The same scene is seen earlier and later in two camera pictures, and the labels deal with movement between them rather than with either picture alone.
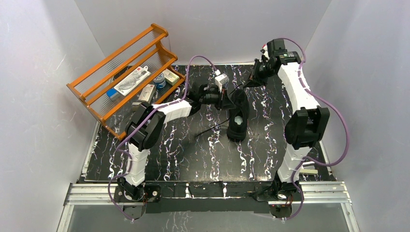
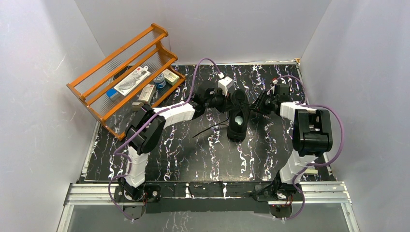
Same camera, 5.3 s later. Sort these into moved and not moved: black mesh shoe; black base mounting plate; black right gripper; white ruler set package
Moved: black right gripper
Not moved: black mesh shoe; black base mounting plate; white ruler set package
